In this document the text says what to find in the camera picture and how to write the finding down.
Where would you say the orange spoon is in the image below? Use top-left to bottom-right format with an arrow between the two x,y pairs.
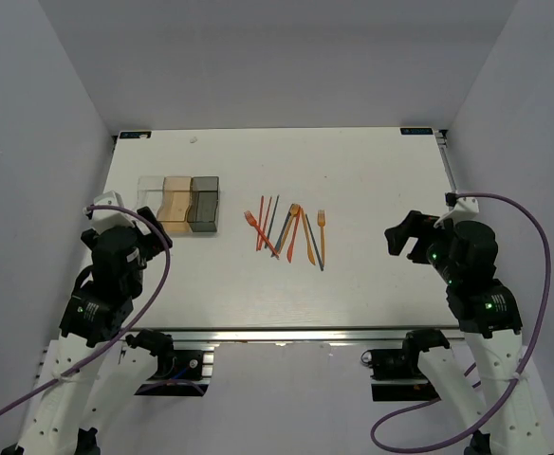
281,204 -> 299,251

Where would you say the clear plastic container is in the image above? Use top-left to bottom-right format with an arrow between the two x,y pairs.
136,175 -> 165,218

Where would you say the left blue corner label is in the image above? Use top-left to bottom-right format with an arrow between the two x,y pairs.
119,131 -> 152,140

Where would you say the red-orange fork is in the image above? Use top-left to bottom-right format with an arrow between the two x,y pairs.
244,210 -> 279,257

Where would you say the aluminium table rail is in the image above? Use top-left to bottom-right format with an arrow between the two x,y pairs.
63,326 -> 468,345

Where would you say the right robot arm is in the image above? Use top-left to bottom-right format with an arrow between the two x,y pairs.
385,210 -> 553,454

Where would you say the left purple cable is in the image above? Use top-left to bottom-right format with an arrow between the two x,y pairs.
0,204 -> 173,442

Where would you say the orange knife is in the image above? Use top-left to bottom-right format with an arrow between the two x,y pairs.
301,209 -> 316,265

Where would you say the orange plastic container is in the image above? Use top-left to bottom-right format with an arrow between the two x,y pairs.
157,176 -> 192,236

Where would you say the orange fork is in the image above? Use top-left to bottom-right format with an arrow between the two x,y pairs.
317,209 -> 326,265

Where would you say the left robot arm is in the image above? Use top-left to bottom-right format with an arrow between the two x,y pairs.
3,204 -> 173,454

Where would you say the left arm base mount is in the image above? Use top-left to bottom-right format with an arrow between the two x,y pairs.
120,329 -> 213,397

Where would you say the dark grey plastic container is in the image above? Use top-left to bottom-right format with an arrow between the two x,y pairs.
187,176 -> 220,234

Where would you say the right blue corner label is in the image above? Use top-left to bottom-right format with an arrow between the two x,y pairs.
399,127 -> 434,136

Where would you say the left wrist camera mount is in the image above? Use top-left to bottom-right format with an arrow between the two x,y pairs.
83,191 -> 135,235

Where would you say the blue corner label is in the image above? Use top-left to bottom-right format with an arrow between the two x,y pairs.
119,131 -> 152,140
399,127 -> 434,136

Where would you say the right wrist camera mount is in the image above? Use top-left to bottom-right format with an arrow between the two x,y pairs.
434,192 -> 479,228

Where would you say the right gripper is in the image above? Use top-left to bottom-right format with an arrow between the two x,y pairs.
383,209 -> 460,283

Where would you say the blue-grey chopstick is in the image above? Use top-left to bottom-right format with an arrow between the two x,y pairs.
305,214 -> 324,271

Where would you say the red chopstick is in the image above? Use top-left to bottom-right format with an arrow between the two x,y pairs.
256,195 -> 265,251
258,196 -> 273,249

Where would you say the red-orange knife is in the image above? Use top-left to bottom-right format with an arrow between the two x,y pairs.
286,205 -> 303,263

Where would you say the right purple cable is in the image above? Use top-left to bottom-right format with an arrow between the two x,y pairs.
369,191 -> 552,451

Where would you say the purple cable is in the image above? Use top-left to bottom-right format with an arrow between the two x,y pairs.
369,191 -> 552,451
0,204 -> 173,442

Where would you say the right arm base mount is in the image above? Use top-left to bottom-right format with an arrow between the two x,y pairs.
360,329 -> 463,403

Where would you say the blue plastic knife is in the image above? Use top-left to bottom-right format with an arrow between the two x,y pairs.
275,212 -> 291,253

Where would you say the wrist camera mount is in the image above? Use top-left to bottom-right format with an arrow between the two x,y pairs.
83,191 -> 135,235
434,192 -> 479,228

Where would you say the dark teal chopstick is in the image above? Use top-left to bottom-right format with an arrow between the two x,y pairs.
267,194 -> 280,240

